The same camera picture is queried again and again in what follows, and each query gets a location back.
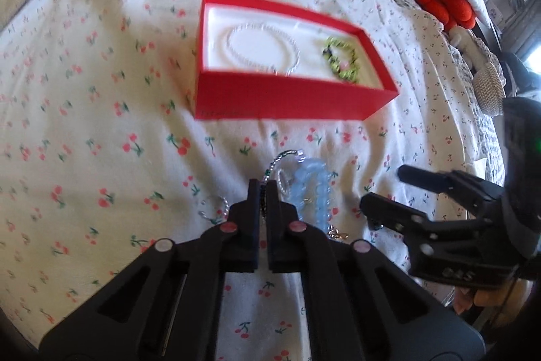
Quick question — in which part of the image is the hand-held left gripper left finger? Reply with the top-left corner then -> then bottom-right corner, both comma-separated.
38,179 -> 260,361

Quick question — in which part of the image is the woven beige cushion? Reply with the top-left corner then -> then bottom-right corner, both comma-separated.
470,63 -> 507,115

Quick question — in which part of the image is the red jewelry box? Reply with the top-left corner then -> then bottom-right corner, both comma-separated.
192,0 -> 401,122

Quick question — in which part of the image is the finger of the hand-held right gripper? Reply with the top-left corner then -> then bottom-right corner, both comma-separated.
396,164 -> 504,218
359,192 -> 429,248

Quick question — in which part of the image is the cherry print bed sheet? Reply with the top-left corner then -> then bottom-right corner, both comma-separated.
0,0 -> 501,361

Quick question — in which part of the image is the green beaded bracelet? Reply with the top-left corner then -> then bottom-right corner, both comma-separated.
322,37 -> 361,83

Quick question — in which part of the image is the dark beaded bracelet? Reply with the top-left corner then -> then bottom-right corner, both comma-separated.
260,150 -> 302,218

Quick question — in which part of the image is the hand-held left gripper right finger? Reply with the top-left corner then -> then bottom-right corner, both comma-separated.
267,180 -> 486,361

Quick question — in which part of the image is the small silver bead bracelet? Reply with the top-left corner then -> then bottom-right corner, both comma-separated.
198,195 -> 231,224

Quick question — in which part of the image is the clear bead necklace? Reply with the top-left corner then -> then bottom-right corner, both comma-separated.
226,22 -> 302,77

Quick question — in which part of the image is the light blue bead bracelet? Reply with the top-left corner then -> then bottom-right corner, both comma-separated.
291,158 -> 332,237

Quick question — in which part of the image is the person's right hand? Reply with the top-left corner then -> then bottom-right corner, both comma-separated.
454,284 -> 521,320

